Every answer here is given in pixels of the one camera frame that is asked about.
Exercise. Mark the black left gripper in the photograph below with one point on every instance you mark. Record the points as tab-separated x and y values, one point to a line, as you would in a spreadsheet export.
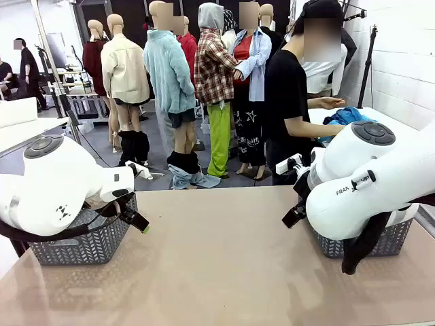
130	212

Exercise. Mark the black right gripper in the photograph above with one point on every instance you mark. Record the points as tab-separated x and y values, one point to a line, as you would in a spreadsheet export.
302	190

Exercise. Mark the light blue terry top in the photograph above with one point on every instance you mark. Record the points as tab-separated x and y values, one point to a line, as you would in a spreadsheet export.
350	115

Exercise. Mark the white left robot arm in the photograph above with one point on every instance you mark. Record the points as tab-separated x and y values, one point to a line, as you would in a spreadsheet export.
51	190

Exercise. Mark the person's left forearm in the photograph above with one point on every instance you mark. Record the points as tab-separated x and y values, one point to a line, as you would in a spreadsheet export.
316	103

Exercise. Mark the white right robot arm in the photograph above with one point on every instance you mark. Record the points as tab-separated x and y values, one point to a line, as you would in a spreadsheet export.
367	190

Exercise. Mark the person's right forearm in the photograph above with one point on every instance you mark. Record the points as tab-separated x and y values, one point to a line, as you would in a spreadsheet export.
312	128

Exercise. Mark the person's left hand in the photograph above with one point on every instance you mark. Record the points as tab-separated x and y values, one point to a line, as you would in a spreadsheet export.
333	103

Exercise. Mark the light denim jeans pile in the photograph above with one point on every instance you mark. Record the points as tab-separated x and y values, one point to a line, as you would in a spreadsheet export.
183	180

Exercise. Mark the grey plastic herringbone basket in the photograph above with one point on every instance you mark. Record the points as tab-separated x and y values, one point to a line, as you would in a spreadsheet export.
391	241
85	248

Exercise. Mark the black trousers dropped at feet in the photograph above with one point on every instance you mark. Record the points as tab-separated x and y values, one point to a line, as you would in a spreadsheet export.
183	161

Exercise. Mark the black trousers bunched at ankles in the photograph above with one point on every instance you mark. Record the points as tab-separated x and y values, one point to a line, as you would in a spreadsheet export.
134	146

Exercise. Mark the person in black T-shirt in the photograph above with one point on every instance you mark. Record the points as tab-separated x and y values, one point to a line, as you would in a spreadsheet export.
285	88

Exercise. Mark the white side table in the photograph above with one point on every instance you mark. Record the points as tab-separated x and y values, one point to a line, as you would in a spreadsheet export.
391	117

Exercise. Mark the mannequin in white shirt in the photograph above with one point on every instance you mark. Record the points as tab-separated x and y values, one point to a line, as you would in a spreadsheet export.
323	78

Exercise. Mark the workbench with equipment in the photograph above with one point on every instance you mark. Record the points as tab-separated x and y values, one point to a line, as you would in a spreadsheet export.
78	91

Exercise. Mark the mannequin in light blue shirt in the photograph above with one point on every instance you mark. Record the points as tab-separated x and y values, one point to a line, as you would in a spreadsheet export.
258	68

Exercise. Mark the mannequin in light blue fleece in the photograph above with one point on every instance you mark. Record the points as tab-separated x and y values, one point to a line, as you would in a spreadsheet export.
166	74

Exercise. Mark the mannequin in cream jacket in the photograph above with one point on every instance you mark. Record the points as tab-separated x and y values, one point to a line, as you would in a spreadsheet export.
124	68

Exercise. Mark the black tripod stand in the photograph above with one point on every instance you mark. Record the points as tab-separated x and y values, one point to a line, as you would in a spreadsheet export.
367	68

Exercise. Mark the mannequin in plaid shirt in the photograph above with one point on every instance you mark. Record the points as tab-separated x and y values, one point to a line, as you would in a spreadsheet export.
214	68

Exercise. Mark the white foam block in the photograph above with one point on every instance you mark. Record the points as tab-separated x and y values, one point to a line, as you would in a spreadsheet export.
17	112

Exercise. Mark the mannequin in dark red top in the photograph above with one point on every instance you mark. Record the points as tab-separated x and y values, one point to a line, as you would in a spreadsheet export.
91	61

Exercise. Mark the mannequin in black clothes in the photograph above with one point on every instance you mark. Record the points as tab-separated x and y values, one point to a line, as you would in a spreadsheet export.
272	37

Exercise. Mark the mannequin in black jacket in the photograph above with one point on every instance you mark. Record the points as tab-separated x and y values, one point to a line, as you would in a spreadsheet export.
350	44

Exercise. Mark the background person in black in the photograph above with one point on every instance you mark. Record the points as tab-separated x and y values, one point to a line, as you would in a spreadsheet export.
29	68

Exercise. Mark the mannequin with patterned bucket hat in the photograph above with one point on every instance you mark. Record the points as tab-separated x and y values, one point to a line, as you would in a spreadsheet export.
230	20

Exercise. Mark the seated background person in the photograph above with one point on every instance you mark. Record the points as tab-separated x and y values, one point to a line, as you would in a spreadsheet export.
5	73

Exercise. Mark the black light stand poles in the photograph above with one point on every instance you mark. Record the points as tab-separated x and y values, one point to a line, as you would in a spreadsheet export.
355	15

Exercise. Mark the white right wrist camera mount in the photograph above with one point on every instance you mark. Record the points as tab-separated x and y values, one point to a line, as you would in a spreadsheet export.
283	166

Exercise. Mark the small white floor bracket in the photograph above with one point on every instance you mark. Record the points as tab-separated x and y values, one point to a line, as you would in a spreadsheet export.
158	174

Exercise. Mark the aluminium frame post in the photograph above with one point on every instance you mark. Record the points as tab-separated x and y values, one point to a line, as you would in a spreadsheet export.
51	57

